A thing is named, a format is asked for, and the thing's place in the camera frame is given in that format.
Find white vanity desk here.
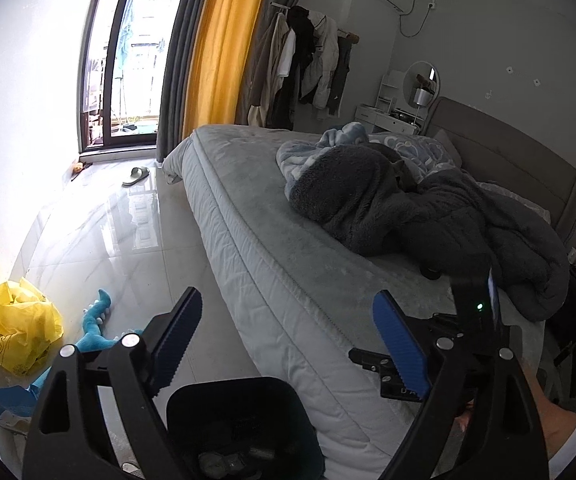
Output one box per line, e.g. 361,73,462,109
355,104,426,136

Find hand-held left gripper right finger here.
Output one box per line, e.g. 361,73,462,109
372,289,551,480

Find black framed glass door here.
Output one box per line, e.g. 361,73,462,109
78,0,194,156

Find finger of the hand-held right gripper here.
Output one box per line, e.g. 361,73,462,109
348,347,386,372

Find bed with grey sheet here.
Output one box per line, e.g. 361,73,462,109
162,124,554,480

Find grey padded headboard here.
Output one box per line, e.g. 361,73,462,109
425,96,576,241

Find yellow plastic bag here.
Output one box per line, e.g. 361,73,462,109
0,280,65,376

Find yellow curtain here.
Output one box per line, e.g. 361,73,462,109
180,0,274,141

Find dark grey fleece blanket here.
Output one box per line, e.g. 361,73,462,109
285,142,571,322

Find beige coat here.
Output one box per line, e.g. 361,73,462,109
245,10,289,128

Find black garment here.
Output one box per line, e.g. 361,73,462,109
268,5,326,131

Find grey curtain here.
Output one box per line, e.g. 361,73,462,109
155,0,219,161
233,0,309,126

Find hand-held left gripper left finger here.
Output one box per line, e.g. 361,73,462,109
22,286,204,480

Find blue hanging cloth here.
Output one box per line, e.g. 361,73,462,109
120,0,136,61

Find blue dinosaur plush toy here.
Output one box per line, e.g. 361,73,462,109
80,288,145,353

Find round white mirror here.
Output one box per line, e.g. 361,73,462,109
402,61,440,111

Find silver table lamp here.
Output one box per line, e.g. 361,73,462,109
413,74,436,121

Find dark grey trousers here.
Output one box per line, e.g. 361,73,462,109
325,37,356,116

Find white shirt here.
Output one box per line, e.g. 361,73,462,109
275,27,299,78

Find grey slipper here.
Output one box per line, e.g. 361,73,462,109
122,166,150,187

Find person's right forearm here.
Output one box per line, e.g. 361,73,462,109
520,360,576,480

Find grey pillow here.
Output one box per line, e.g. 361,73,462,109
433,130,464,168

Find black trash bin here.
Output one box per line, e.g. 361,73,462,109
167,376,325,480

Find clothes rack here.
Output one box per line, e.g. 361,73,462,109
270,2,361,41

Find light blue patterned blanket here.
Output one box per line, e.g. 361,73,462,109
275,121,461,196

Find white shelf organizer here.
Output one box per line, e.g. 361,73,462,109
375,70,406,113

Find white jacket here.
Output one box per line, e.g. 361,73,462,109
300,15,341,111

